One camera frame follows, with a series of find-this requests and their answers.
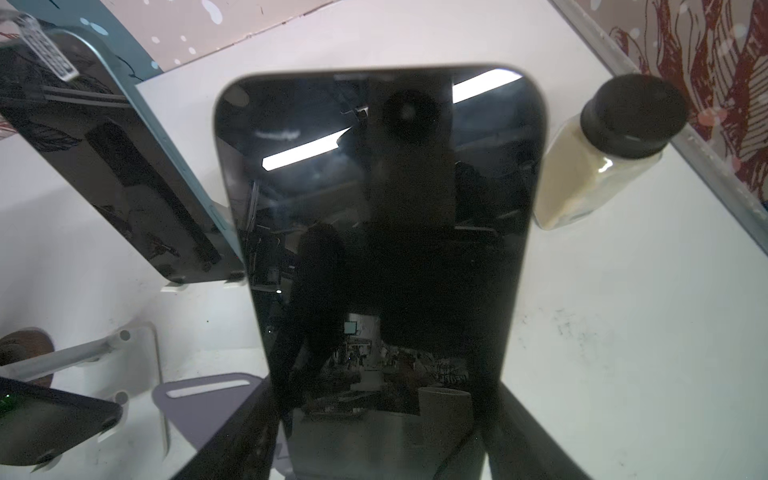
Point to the white phone stand centre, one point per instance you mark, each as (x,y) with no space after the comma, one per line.
(137,446)

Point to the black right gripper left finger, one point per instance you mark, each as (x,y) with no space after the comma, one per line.
(234,438)

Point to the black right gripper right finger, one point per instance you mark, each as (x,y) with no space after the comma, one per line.
(518,447)

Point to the spice jar with black lid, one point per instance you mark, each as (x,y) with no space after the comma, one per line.
(619,134)

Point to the purple round phone stand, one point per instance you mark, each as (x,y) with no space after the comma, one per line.
(204,408)

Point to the black phone centre with sticker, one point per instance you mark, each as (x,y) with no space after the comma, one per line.
(39,424)

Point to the round wooden phone stand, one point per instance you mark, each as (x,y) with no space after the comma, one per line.
(25,344)

